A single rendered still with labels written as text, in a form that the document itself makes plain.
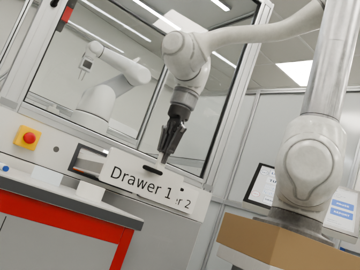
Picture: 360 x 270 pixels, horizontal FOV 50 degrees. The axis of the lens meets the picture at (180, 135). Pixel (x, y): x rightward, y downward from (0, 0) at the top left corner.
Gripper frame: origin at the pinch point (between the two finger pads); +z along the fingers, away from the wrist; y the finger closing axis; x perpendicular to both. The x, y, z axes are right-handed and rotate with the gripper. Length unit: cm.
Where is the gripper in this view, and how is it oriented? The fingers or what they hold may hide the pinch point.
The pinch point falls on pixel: (160, 163)
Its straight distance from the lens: 127.6
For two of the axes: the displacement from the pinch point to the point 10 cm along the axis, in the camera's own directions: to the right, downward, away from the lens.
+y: -5.4, -0.2, 8.4
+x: -7.8, -3.8, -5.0
